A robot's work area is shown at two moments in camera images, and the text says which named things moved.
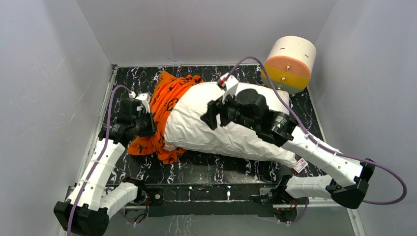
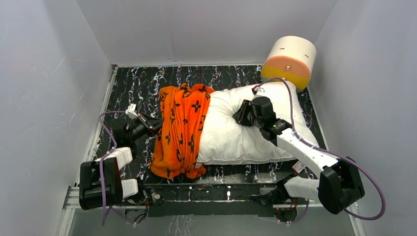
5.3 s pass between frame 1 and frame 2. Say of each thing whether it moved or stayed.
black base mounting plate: stayed
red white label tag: stayed
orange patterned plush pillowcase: moved
